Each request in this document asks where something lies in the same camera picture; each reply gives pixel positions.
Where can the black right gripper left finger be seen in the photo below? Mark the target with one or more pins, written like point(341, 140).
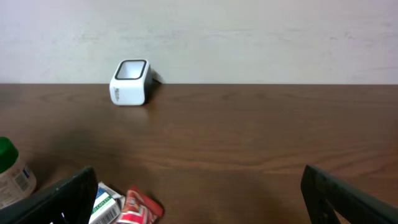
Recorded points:
point(69, 200)

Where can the white Panadol box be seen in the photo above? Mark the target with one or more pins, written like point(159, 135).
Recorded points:
point(107, 206)

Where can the red Top chocolate bar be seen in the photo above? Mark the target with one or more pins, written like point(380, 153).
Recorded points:
point(139, 209)

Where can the green lid jar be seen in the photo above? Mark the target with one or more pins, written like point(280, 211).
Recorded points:
point(17, 180)

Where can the white barcode scanner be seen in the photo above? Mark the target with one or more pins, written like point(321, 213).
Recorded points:
point(131, 83)

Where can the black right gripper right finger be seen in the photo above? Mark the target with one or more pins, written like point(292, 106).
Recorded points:
point(326, 196)

